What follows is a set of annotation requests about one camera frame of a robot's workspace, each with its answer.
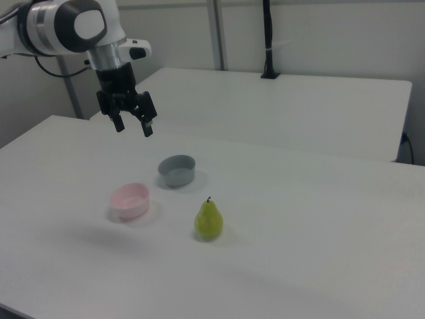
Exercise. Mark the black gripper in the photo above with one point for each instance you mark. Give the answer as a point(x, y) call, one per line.
point(116, 83)

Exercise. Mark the green pear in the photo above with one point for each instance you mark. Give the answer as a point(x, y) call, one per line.
point(208, 222)

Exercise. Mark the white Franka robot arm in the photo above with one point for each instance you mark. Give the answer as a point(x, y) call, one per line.
point(50, 26)

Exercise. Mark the grey bowl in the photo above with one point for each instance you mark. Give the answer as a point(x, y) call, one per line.
point(179, 181)

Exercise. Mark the pink bowl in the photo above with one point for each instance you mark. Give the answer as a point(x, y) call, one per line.
point(133, 209)

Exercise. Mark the grey partition frame post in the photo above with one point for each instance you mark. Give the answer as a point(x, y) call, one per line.
point(218, 33)

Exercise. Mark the black camera pole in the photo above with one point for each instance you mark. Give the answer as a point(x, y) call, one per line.
point(269, 33)

